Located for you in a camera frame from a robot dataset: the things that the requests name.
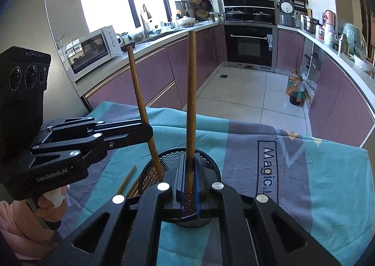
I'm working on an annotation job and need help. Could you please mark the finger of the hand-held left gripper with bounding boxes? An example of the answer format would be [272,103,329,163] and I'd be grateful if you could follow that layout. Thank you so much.
[29,121,154,168]
[42,116,143,137]

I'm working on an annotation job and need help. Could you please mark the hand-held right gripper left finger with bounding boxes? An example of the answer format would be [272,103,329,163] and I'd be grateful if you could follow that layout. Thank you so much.
[38,154,188,266]

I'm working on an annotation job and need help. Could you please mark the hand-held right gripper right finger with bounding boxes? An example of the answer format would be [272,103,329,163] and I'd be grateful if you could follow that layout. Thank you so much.
[192,155,343,266]

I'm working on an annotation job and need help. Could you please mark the black mesh utensil holder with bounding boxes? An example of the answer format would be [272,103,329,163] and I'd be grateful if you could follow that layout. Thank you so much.
[137,147,223,228]

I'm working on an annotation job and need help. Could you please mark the red-patterned wooden chopstick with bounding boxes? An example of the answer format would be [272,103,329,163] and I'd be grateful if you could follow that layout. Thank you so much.
[127,46,165,183]
[116,165,137,195]
[184,30,197,217]
[126,181,140,198]

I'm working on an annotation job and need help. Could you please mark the person's left hand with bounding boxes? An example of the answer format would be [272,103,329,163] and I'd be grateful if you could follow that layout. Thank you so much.
[37,188,68,222]

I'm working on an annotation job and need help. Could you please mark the teal and purple printed tablecloth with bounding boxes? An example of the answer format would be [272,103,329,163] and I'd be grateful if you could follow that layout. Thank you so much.
[57,101,369,266]

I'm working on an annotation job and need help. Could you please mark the pink kitchen base cabinet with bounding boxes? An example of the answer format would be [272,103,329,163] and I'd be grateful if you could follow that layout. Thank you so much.
[277,27,375,148]
[83,24,225,111]

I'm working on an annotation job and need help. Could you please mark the white microwave oven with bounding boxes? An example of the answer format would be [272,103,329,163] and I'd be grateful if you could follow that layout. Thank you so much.
[65,26,122,82]

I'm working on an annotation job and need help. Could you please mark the grey refrigerator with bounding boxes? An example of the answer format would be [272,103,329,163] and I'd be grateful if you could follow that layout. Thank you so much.
[0,0,91,117]

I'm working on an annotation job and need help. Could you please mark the metal sink faucet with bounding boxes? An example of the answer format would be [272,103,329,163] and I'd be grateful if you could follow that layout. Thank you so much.
[140,4,152,39]

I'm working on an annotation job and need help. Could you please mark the white casserole pot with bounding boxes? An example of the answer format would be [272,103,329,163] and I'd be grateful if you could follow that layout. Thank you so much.
[177,16,196,27]

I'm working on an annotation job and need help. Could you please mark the cooking oil bottles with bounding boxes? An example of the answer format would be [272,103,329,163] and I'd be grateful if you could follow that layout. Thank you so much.
[289,77,305,106]

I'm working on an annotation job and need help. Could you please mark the yellow cooking oil bottle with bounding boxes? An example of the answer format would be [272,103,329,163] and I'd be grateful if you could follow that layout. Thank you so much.
[285,71,299,95]

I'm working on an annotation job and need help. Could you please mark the black built-in oven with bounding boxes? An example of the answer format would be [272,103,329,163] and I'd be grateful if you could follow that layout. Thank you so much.
[223,24,277,71]

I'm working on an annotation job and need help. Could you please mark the white plastic bag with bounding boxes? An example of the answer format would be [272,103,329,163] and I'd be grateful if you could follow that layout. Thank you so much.
[302,78,318,108]

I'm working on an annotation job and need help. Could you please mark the black lidded pot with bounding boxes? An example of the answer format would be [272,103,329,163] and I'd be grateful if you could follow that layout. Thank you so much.
[252,11,273,22]

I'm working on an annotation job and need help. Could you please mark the black integrated stove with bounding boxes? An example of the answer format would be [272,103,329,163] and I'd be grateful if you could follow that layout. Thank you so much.
[223,0,277,24]

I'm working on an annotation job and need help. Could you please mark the silver rice cooker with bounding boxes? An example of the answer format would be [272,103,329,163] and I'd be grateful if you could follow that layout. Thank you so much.
[278,0,299,27]

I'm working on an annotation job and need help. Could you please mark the steel stock pot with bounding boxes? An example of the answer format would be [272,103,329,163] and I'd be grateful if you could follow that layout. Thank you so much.
[303,15,319,32]

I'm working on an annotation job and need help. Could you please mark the steel thermos flask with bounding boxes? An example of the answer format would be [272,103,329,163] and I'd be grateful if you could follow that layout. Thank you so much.
[338,34,350,55]

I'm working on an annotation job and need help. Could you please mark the pink electric kettle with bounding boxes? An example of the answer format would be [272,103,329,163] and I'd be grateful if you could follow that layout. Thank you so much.
[324,10,337,32]

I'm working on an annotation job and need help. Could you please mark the pale green air fryer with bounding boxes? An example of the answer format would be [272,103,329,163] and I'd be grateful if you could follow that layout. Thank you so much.
[343,23,367,55]

